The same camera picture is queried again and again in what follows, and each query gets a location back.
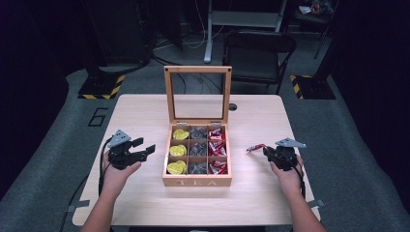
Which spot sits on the white desk frame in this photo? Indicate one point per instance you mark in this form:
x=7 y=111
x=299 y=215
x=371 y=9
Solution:
x=241 y=18

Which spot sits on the yellow black striped stand base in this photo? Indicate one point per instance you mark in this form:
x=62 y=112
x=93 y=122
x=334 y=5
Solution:
x=103 y=90
x=314 y=88

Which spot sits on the person's left hand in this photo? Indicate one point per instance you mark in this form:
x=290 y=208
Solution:
x=117 y=179

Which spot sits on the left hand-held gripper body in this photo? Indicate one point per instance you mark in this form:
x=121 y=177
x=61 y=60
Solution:
x=121 y=154

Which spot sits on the pile of dark packets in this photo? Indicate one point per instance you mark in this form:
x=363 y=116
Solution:
x=198 y=150

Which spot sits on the black cabinet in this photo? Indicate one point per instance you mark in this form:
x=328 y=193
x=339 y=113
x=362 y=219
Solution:
x=122 y=32

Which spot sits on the person's right hand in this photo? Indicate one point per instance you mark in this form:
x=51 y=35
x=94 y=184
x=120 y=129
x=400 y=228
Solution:
x=291 y=179

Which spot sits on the black folding chair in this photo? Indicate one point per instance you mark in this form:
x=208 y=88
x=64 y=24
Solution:
x=257 y=61

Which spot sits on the pile of red packets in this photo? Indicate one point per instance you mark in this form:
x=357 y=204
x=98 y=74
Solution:
x=216 y=150

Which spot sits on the red snack packet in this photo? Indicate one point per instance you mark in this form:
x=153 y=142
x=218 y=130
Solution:
x=256 y=147

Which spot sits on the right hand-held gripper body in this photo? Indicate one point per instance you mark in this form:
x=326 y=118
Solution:
x=283 y=158

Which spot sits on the wooden tea box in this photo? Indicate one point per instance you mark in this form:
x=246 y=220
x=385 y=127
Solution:
x=196 y=181

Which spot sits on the clutter on dark shelf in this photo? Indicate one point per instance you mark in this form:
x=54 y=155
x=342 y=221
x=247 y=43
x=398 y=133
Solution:
x=314 y=8

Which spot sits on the grey tape strip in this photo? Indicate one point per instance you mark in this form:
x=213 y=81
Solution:
x=317 y=203
x=79 y=204

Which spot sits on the pile of yellow packets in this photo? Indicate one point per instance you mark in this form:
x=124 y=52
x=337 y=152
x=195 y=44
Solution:
x=177 y=150

